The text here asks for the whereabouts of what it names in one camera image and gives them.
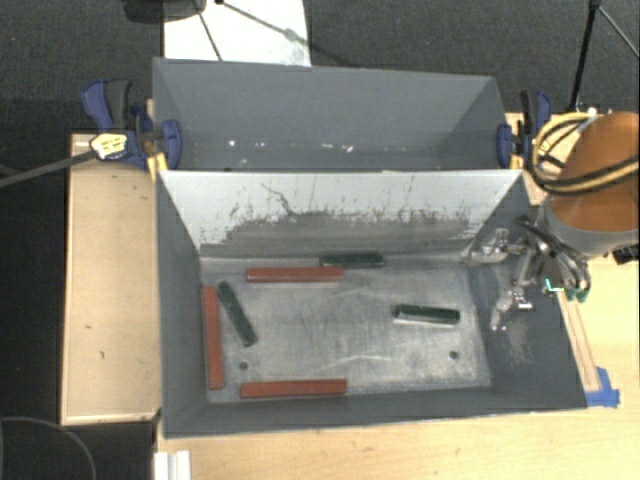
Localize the grey metal bin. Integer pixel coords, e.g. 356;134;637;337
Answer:
149;56;590;440

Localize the dark green flat block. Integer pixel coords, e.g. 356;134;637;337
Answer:
216;280;260;348
319;251;388;270
392;303;462;327

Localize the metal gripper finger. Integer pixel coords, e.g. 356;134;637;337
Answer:
488;287;534;332
466;227;511;268

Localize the black cylinder on white bracket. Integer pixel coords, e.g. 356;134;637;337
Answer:
610;245;640;266

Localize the pale wood flat board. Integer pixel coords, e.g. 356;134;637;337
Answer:
59;132;165;427

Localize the red-brown flat block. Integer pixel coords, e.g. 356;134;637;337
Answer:
239;378;349;400
245;266;346;285
200;285;226;391

